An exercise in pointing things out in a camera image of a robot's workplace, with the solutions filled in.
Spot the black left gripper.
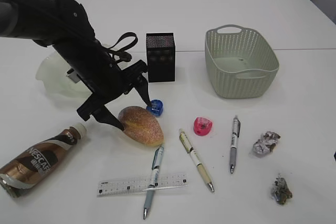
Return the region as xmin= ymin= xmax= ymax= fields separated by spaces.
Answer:
xmin=52 ymin=36 xmax=151 ymax=131

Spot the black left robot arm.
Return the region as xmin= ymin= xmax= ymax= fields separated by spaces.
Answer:
xmin=1 ymin=0 xmax=151 ymax=130

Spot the cream grip ballpoint pen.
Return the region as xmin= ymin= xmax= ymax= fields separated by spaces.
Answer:
xmin=179 ymin=129 xmax=215 ymax=193

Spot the pale green wavy glass plate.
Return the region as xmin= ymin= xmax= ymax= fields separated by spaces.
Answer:
xmin=35 ymin=50 xmax=92 ymax=99

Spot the black mesh pen holder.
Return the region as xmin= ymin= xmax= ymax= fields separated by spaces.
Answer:
xmin=146 ymin=33 xmax=175 ymax=82

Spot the blue pencil sharpener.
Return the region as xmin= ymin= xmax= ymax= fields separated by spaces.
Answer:
xmin=146 ymin=99 xmax=164 ymax=117

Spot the dark paper ball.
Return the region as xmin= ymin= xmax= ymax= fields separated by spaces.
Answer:
xmin=270 ymin=174 xmax=293 ymax=205

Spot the clear plastic ruler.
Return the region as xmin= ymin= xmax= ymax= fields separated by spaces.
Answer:
xmin=96 ymin=173 xmax=189 ymax=197

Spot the grey grip ballpoint pen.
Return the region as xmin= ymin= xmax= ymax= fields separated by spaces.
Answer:
xmin=229 ymin=116 xmax=240 ymax=174

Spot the pink pencil sharpener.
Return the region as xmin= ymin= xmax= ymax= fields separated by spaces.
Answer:
xmin=193 ymin=117 xmax=213 ymax=136

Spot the brown Nescafe coffee bottle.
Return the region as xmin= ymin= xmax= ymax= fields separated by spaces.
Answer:
xmin=1 ymin=123 xmax=87 ymax=198

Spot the pale green plastic basket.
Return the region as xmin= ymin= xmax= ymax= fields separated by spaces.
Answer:
xmin=204 ymin=25 xmax=279 ymax=99

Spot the white paper ball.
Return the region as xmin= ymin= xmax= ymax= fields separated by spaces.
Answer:
xmin=252 ymin=131 xmax=281 ymax=157

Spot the sugared bread roll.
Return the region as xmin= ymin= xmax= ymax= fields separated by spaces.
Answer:
xmin=118 ymin=106 xmax=164 ymax=147

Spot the blue grip ballpoint pen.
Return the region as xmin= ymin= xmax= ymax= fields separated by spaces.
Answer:
xmin=143 ymin=144 xmax=164 ymax=220

